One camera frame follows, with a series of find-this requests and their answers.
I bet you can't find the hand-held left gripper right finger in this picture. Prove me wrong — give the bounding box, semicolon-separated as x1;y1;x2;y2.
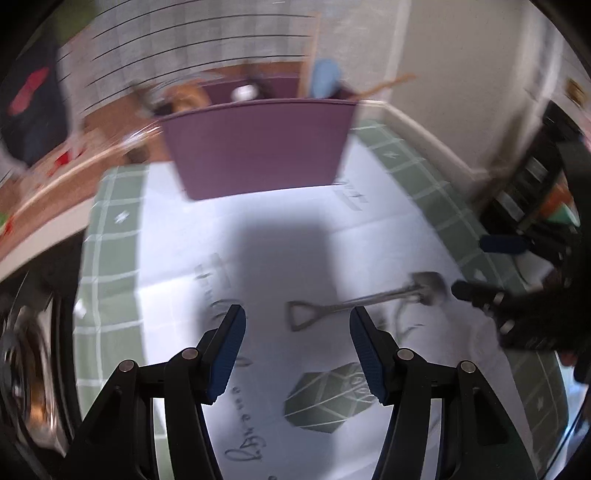
348;305;539;480

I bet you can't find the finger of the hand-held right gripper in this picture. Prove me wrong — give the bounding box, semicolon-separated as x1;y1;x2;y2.
479;234;530;254
450;279;514;325

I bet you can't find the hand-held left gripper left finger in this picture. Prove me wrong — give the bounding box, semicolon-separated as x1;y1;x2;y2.
65;305;247;480

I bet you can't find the metal shovel-shaped spoon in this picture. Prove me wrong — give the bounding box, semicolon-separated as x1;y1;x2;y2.
287;271;448;332

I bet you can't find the purple plastic utensil box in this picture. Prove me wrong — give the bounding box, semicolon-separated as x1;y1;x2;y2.
159;76;361;201

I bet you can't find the blue-grey plastic spoon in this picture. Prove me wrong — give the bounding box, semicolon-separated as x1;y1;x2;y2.
308;58;345;100

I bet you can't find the wooden spoon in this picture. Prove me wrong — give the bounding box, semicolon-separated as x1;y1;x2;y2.
164;80;211;114

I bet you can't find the person's right hand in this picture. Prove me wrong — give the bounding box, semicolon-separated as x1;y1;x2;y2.
558;348;586;384

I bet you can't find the dark soy sauce bottle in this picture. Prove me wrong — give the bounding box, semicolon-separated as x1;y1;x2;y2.
480;78;591;232

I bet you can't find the white shaker with teal lid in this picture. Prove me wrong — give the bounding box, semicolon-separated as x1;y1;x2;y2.
551;203;580;227

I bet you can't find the green checked tablecloth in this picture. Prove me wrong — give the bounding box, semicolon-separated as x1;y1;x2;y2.
74;120;568;480

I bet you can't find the gas stove burner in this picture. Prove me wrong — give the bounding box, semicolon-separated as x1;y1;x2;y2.
0;295;77;457

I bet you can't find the cartoon wall poster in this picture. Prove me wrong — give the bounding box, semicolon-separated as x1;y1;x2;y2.
0;0;407;222

